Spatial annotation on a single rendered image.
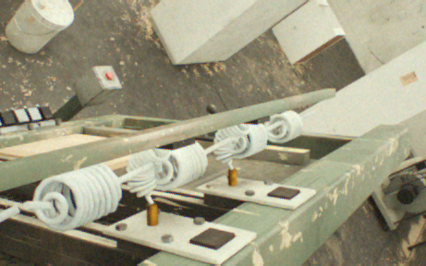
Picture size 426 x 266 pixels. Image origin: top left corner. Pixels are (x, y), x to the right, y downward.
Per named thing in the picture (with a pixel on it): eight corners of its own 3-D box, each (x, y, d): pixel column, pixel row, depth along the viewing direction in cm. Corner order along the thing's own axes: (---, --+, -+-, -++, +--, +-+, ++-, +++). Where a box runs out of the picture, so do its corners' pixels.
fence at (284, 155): (92, 135, 198) (92, 125, 198) (310, 162, 148) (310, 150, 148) (83, 137, 194) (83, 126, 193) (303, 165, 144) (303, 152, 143)
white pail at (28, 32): (34, 19, 330) (72, -23, 305) (53, 56, 327) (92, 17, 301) (-7, 18, 304) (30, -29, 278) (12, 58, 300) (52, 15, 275)
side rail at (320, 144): (133, 139, 220) (132, 115, 218) (377, 169, 162) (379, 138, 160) (125, 141, 215) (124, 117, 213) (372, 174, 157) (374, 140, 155)
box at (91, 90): (90, 84, 230) (112, 65, 220) (100, 105, 228) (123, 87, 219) (70, 86, 220) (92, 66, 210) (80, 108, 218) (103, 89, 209)
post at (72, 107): (11, 156, 267) (87, 90, 227) (16, 165, 267) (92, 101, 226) (2, 158, 263) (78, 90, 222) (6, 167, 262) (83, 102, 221)
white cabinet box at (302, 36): (284, 29, 694) (325, -1, 655) (303, 63, 687) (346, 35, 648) (271, 29, 656) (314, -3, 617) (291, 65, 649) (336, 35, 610)
